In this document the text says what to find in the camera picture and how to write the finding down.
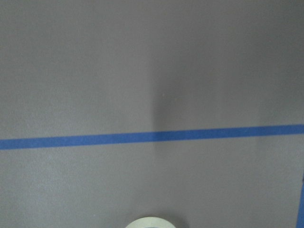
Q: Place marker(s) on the blue and cream bell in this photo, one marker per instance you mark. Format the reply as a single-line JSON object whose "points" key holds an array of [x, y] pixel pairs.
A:
{"points": [[150, 222]]}

